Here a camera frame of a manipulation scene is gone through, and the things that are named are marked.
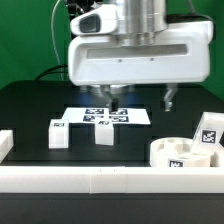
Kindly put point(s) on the white front fence bar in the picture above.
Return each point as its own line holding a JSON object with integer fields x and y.
{"x": 97, "y": 180}

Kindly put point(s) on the white round stool seat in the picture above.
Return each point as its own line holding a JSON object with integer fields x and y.
{"x": 177, "y": 152}

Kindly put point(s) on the white left fence bar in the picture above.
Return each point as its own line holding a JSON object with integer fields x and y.
{"x": 6, "y": 143}

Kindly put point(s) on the white marker sheet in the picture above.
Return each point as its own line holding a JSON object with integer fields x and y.
{"x": 121, "y": 116}

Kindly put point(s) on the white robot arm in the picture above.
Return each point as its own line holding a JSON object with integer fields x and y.
{"x": 129, "y": 42}

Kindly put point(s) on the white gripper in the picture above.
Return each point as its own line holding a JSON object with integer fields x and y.
{"x": 123, "y": 44}

